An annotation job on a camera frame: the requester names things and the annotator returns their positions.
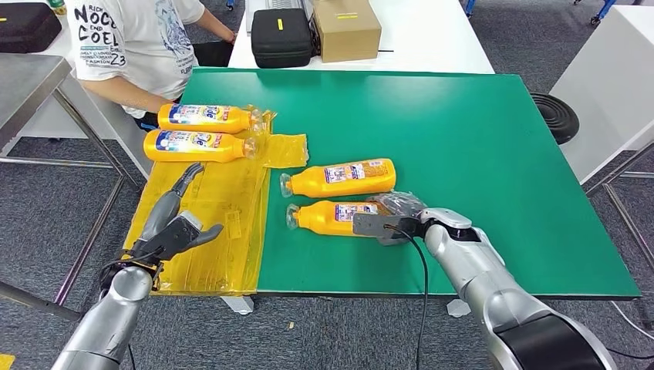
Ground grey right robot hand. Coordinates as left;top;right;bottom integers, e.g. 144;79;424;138
365;191;427;219

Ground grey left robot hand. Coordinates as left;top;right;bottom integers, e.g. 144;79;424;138
137;162;224;249

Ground yellow detergent bottle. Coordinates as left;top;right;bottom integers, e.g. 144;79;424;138
285;200;410;237
157;103;264;135
279;158;397;199
143;129;258;163

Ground yellow plastic sheet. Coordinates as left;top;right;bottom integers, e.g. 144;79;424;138
122;106;310;298

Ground white panel table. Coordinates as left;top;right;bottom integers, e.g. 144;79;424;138
0;0;166;180

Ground white table foot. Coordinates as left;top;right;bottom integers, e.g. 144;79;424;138
221;296;255;316
446;298;472;318

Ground person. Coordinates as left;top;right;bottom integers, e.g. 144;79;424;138
63;0;238;131

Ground long white table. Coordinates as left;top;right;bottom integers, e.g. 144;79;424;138
228;0;496;76

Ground black ribbed round disc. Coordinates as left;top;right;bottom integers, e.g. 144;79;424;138
530;92;581;146

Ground brown cardboard box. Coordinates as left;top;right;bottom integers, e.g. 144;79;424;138
312;0;383;63

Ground black carrying case yellow tag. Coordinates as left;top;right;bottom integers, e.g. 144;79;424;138
251;8;314;69

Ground large black carrying case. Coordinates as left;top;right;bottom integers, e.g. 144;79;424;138
0;2;63;55

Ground white table steel legs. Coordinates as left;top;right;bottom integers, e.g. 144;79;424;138
549;5;654;271

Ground silver laptop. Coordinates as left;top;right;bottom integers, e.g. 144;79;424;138
244;0;317;32

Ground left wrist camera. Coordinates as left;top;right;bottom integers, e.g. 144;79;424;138
127;210;204;267

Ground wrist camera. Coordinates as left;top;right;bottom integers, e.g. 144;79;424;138
127;210;204;267
352;213;425;247

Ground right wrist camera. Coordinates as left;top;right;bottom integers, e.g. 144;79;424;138
352;213;425;247

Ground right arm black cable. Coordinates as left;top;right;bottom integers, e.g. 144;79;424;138
383;224;430;370

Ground white floor cable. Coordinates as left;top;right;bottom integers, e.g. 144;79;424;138
610;302;654;343

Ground black floor cable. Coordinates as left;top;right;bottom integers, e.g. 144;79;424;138
605;345;654;365

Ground blue trolley frame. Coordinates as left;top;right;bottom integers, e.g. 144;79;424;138
575;0;619;26

